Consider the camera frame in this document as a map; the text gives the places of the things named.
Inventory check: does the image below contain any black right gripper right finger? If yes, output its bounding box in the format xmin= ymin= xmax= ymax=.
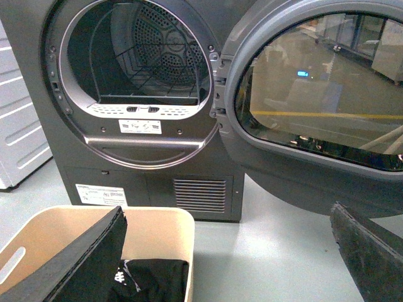
xmin=330 ymin=203 xmax=402 ymax=301

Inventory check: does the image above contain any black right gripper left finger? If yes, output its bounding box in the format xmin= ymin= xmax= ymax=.
xmin=1 ymin=206 xmax=127 ymax=301

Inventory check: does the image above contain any beige plastic laundry hamper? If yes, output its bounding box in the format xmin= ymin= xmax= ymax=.
xmin=1 ymin=206 xmax=195 ymax=301

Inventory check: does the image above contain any black printed t-shirt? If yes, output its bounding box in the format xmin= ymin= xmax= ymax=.
xmin=107 ymin=259 xmax=189 ymax=301

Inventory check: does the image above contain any white appliance beside dryer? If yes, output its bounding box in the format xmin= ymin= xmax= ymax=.
xmin=1 ymin=26 xmax=52 ymax=190

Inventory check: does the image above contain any round grey dryer door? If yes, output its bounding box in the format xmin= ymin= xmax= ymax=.
xmin=213 ymin=1 xmax=402 ymax=218

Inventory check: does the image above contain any dark grey tumble dryer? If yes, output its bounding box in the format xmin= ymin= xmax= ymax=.
xmin=1 ymin=1 xmax=246 ymax=222

